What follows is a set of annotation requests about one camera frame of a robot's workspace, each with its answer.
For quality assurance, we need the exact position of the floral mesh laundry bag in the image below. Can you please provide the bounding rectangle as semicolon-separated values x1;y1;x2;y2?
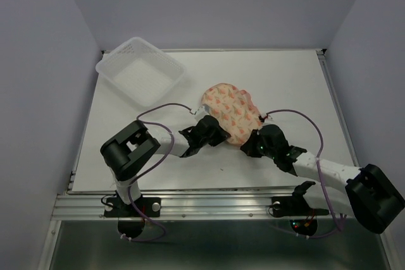
201;83;263;147

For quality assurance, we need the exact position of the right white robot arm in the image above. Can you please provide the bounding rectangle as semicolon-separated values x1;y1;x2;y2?
240;125;404;234

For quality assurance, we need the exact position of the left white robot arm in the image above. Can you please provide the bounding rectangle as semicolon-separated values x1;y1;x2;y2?
100;115;230;216

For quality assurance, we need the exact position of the white plastic basket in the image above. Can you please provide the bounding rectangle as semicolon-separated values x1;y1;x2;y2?
96;37;186;107

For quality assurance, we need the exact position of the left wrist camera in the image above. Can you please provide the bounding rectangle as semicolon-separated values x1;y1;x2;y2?
189;104;209;121

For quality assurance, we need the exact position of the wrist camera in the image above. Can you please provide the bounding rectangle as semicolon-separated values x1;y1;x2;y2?
258;113;272;128
189;104;209;121

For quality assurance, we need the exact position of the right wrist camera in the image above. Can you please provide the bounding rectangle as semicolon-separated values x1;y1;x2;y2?
258;113;272;128

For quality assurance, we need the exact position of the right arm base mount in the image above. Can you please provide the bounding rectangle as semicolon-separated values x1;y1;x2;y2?
270;181;329;218

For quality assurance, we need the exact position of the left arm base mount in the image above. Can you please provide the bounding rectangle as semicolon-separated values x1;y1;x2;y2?
101;193;161;218

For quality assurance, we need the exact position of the aluminium frame rail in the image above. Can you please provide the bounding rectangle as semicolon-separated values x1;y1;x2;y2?
52;191;385;220

